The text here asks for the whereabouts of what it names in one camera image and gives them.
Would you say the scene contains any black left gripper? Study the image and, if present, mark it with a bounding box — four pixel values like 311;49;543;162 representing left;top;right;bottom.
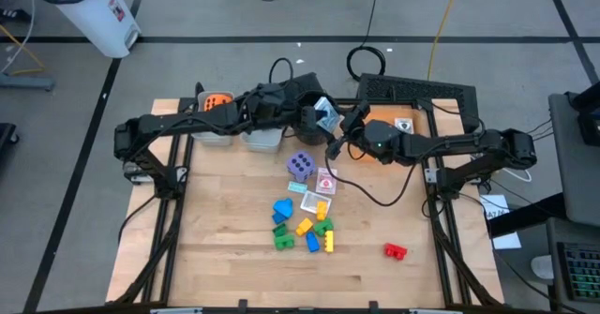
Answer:
242;82;320;134

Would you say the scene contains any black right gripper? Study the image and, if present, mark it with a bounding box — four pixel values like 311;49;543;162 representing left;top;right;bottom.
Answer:
325;99;411;166

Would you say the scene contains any blue playing card box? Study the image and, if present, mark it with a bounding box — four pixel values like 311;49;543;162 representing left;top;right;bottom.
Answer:
312;96;342;135

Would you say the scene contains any purple foam die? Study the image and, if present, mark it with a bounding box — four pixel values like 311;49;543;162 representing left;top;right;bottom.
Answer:
286;151;317;184

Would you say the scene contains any red playing card box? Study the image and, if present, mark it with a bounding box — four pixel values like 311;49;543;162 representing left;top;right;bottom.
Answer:
314;166;339;197

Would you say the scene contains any light blue toy block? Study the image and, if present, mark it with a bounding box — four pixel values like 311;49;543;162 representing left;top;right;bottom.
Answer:
272;197;294;219

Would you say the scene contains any orange foam die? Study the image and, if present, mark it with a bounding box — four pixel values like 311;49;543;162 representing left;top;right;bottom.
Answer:
202;92;234;113

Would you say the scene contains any red toy brick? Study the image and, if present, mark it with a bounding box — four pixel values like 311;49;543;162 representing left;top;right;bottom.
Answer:
383;242;409;262

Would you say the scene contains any black bucket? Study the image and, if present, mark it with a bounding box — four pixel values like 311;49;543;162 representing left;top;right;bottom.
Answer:
287;90;342;147

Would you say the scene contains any black triangular plate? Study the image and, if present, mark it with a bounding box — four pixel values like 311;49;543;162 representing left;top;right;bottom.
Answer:
236;71;325;102

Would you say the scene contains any orange translucent tray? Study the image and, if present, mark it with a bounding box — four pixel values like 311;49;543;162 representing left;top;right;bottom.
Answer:
350;107;428;168

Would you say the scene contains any grey plastic bin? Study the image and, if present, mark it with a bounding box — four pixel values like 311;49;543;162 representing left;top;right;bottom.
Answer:
190;90;236;147
240;125;287;155

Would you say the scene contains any medium green toy brick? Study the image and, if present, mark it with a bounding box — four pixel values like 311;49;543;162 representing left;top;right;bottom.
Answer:
312;216;335;238

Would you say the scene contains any black perforated panel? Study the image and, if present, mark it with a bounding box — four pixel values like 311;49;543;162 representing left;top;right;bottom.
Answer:
355;72;481;137

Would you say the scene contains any yellow round-stud toy brick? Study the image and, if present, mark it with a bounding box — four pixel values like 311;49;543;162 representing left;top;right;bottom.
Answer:
294;217;315;237

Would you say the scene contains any large green toy brick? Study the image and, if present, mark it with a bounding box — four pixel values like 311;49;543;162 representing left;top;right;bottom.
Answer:
274;233;296;251

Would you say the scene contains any white paper sheet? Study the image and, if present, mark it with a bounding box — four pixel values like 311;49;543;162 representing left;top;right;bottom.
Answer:
478;193;511;221
491;231;523;251

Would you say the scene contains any dark grey keyboard desk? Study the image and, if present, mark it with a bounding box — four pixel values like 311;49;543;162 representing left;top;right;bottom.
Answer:
545;217;600;314

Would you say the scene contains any white computer mouse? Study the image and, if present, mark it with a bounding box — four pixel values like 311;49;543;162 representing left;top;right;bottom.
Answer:
530;254;555;281

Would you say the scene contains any white trash bin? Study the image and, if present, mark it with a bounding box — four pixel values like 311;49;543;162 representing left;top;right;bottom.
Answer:
33;0;143;60

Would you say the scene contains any black device on desk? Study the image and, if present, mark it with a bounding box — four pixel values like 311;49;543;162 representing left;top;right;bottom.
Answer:
563;80;600;147

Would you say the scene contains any backlit keyboard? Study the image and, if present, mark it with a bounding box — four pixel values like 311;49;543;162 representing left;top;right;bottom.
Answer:
556;241;600;305

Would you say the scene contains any grey floor stand base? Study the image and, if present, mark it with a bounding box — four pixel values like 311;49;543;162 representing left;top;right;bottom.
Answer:
0;71;55;93

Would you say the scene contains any black floor object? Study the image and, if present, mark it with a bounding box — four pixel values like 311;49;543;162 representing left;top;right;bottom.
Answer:
0;122;21;147

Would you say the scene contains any coiled black floor cable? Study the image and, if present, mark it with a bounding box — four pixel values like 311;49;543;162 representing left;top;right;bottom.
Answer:
344;0;386;84

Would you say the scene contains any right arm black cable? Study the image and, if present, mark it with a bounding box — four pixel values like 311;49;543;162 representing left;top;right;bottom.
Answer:
323;138;426;208

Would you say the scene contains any yellow cable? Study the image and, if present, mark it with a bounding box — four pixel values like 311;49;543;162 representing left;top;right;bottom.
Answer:
426;0;463;82

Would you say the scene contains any black aluminium table frame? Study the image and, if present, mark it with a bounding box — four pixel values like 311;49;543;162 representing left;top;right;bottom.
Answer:
110;96;506;314

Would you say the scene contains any white cable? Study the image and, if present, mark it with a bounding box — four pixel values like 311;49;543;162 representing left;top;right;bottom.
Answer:
508;166;533;184

